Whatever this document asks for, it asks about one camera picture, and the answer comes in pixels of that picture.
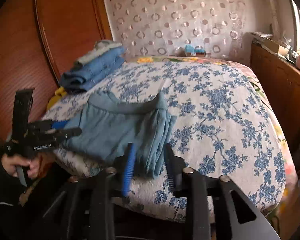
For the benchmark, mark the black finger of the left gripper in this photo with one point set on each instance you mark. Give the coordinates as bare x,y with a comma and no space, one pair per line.
67,132

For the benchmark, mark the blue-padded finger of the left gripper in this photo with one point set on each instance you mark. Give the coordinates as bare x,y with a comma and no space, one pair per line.
59,124

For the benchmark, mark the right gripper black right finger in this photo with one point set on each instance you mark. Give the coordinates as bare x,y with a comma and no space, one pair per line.
174,167

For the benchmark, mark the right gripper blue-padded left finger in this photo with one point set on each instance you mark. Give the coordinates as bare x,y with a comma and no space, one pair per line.
128,169

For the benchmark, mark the teal blue shorts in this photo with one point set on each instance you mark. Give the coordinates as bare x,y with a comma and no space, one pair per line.
108,125

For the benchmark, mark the person's left hand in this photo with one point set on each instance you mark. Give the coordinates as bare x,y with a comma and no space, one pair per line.
10,163

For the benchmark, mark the blue floral white bedspread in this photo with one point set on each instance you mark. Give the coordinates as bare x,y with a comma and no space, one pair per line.
147,196

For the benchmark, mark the folded blue denim jeans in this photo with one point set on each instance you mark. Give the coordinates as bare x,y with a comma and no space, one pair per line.
83,77

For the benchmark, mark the folded grey-green pants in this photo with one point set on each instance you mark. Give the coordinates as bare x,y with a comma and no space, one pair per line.
99,49

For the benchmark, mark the brown wooden slatted wardrobe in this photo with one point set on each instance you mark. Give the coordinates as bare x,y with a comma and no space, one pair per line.
39,41

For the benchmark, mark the tissue box with blue bag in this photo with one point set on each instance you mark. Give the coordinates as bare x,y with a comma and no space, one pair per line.
197,51

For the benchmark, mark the colourful flower blanket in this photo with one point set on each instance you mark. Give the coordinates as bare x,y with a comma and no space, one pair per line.
265,104

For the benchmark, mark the long wooden cabinet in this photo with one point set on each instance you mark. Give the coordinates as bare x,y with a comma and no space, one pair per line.
281,83

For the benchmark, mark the pink circle-patterned curtain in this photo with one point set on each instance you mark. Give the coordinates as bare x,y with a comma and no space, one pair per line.
167,27

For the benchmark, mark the stack of papers on cabinet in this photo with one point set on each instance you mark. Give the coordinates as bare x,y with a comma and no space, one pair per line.
261,36

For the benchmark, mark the cardboard box on cabinet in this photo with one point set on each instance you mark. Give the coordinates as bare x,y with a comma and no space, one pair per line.
275,47

